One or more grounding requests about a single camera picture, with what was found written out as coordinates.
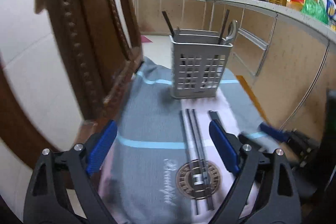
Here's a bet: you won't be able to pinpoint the silver spoon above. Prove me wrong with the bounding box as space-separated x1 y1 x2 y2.
224 20 239 44

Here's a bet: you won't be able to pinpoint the kitchen base cabinets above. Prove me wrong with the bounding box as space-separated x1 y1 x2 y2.
135 0 335 140

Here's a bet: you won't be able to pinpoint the grey pink patterned cloth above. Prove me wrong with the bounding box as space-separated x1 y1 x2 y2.
98 59 262 223

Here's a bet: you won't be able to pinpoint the white plastic utensil caddy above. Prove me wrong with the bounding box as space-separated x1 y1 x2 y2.
170 28 233 99

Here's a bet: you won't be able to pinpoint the green plastic bag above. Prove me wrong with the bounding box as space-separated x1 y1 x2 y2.
301 0 329 24

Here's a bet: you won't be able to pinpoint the brown wooden chair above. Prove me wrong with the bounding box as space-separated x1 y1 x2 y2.
0 0 271 191

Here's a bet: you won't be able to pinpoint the blue snack bag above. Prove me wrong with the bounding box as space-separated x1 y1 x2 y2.
326 0 336 31

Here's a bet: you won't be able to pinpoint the pink dustpan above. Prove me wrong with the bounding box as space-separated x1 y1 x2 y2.
141 35 152 43

